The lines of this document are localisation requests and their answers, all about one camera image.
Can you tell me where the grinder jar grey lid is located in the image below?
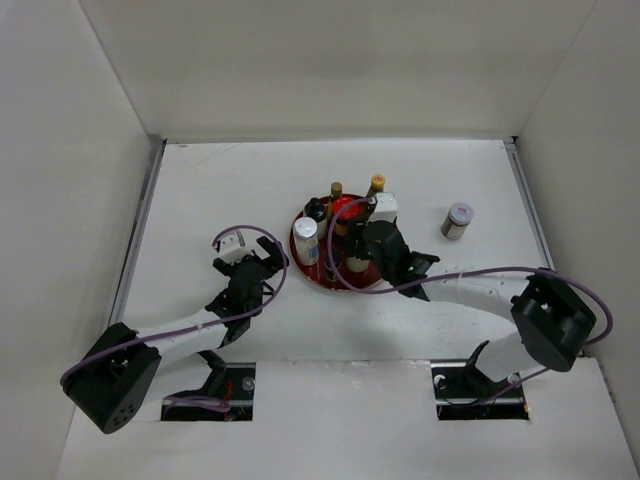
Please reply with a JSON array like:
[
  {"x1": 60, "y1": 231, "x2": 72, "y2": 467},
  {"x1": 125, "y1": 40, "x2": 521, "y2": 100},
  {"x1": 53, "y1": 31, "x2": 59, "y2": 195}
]
[{"x1": 345, "y1": 244, "x2": 370, "y2": 273}]

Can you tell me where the jar with red lid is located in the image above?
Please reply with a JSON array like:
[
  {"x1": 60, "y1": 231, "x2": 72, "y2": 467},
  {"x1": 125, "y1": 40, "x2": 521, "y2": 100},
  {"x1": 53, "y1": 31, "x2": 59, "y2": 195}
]
[{"x1": 331, "y1": 195, "x2": 364, "y2": 246}]

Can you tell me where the small black cap spice jar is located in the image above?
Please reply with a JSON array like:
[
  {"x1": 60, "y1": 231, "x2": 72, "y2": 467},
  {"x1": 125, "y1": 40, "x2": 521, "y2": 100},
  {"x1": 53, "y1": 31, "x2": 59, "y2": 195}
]
[{"x1": 324, "y1": 258, "x2": 340, "y2": 283}]

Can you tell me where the white jar silver lid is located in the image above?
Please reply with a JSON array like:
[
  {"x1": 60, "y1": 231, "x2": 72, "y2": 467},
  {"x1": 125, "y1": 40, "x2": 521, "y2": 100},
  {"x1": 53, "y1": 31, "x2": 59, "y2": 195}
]
[{"x1": 292, "y1": 216, "x2": 319, "y2": 266}]

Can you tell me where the white jar black pump lid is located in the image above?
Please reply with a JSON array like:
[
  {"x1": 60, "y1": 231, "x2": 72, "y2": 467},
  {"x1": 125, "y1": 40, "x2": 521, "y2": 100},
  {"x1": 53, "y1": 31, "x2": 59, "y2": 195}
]
[{"x1": 303, "y1": 197, "x2": 327, "y2": 240}]

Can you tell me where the sauce bottle yellow cap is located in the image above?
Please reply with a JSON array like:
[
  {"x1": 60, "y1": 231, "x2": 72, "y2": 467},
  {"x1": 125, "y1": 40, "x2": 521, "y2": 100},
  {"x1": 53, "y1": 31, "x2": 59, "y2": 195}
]
[{"x1": 366, "y1": 174, "x2": 386, "y2": 199}]

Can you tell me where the small yellow label bottle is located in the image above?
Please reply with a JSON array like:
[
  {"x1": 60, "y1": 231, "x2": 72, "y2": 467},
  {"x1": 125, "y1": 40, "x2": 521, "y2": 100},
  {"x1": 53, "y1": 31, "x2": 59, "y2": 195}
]
[{"x1": 328, "y1": 181, "x2": 343, "y2": 205}]

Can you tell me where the jar silver lid red label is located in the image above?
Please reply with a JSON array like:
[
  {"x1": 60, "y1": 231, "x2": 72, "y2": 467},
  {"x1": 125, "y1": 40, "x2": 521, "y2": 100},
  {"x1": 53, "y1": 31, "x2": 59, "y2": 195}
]
[{"x1": 441, "y1": 202, "x2": 474, "y2": 240}]

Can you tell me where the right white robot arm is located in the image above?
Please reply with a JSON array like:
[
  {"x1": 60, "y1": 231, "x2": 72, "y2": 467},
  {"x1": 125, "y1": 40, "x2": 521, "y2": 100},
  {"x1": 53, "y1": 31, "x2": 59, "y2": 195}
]
[{"x1": 360, "y1": 220, "x2": 596, "y2": 396}]

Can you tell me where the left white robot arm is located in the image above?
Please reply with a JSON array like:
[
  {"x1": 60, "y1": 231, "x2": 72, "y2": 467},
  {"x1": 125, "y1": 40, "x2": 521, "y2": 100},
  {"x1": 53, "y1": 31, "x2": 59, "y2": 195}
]
[{"x1": 60, "y1": 230, "x2": 289, "y2": 434}]

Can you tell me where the round red lacquer tray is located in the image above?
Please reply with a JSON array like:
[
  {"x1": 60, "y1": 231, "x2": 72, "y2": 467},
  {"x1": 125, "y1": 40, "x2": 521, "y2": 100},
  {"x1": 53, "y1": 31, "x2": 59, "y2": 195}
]
[{"x1": 289, "y1": 194, "x2": 382, "y2": 291}]

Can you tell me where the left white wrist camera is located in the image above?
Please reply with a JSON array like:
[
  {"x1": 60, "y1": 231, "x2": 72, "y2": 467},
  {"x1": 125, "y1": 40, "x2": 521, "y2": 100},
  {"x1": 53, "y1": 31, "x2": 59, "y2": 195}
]
[{"x1": 212, "y1": 230, "x2": 251, "y2": 264}]

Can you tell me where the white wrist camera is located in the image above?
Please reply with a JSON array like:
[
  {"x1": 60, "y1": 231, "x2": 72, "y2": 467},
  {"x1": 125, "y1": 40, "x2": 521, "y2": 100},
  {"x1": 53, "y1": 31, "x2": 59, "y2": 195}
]
[
  {"x1": 368, "y1": 192, "x2": 398, "y2": 224},
  {"x1": 212, "y1": 230, "x2": 251, "y2": 264}
]

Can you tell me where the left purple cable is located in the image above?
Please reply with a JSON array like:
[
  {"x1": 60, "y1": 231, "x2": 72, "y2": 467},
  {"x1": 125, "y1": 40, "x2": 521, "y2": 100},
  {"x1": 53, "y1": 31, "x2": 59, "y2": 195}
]
[{"x1": 59, "y1": 224, "x2": 291, "y2": 414}]

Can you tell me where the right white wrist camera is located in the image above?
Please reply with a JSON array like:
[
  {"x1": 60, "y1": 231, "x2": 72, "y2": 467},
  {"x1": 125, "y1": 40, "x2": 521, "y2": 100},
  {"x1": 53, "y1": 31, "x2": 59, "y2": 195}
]
[{"x1": 368, "y1": 192, "x2": 398, "y2": 224}]

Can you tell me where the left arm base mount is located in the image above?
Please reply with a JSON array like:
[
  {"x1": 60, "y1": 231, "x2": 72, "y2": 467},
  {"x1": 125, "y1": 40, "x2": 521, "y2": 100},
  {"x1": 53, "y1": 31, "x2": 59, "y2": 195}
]
[{"x1": 160, "y1": 350, "x2": 257, "y2": 422}]

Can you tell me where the left aluminium table rail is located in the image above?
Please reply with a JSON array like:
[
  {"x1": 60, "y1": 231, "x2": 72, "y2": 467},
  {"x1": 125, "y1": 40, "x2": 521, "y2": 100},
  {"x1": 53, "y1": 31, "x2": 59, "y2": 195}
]
[{"x1": 106, "y1": 134, "x2": 167, "y2": 327}]

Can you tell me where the aluminium table rail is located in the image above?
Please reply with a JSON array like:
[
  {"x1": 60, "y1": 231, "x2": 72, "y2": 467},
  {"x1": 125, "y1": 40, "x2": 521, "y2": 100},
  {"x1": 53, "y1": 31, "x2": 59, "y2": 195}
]
[
  {"x1": 503, "y1": 135, "x2": 584, "y2": 356},
  {"x1": 106, "y1": 134, "x2": 167, "y2": 327}
]

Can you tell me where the right aluminium table rail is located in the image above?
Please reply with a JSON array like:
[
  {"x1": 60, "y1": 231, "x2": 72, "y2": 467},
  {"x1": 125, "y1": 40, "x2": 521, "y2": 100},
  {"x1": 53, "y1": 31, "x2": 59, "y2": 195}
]
[{"x1": 503, "y1": 135, "x2": 584, "y2": 356}]

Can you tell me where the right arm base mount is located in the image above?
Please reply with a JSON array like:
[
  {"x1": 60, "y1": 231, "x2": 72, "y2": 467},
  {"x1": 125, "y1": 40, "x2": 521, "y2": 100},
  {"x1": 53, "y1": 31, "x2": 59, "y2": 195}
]
[{"x1": 431, "y1": 341, "x2": 529, "y2": 421}]

